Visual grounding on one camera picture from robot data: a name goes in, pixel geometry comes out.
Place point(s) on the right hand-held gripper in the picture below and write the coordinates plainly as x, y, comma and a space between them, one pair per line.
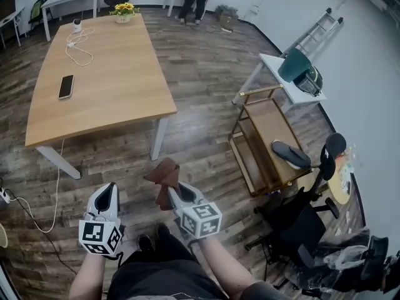
200, 220

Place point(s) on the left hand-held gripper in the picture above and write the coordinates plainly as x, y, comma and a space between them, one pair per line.
93, 233

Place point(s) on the brown cloth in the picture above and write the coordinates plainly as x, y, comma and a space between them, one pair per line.
164, 170

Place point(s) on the person's left forearm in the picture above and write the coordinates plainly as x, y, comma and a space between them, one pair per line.
89, 277

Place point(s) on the person's right forearm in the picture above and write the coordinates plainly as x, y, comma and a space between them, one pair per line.
225, 267

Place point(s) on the wooden table with white legs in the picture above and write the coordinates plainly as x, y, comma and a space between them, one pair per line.
109, 73

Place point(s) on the person's right shoe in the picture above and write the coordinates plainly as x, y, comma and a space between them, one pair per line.
162, 230

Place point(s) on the person's shoe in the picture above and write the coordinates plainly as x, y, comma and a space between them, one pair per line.
162, 230
145, 242

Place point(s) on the person's left shoe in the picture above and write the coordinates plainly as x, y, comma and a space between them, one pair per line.
145, 242

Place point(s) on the person's black trousers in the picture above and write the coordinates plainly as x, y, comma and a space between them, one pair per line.
156, 273

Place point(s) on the white power strip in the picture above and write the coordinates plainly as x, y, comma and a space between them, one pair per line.
4, 195
226, 29

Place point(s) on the white fan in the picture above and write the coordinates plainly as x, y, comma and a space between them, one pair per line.
2, 236

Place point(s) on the grey slipper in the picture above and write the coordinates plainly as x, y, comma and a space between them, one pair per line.
290, 155

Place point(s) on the gold shelf cart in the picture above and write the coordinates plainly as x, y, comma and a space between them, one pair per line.
268, 120

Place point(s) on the person's grey shirt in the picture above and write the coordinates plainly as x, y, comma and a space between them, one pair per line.
265, 292

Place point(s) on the smartphone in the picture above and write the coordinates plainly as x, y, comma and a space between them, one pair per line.
66, 87

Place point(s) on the round yellow table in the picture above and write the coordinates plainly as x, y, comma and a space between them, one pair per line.
339, 189

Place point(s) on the white side table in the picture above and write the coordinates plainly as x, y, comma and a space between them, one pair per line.
272, 62

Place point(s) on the black domed appliance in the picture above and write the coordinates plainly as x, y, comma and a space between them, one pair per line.
309, 81

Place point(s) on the cardboard box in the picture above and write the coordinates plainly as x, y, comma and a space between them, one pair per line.
228, 20

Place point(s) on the sunflower pot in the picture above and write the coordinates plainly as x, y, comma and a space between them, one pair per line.
123, 9

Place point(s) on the green folding chair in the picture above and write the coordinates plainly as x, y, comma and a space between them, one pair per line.
39, 8

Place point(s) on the aluminium ladder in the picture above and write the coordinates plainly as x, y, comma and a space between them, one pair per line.
312, 33

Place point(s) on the small white camera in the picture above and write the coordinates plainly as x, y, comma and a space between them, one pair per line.
77, 27

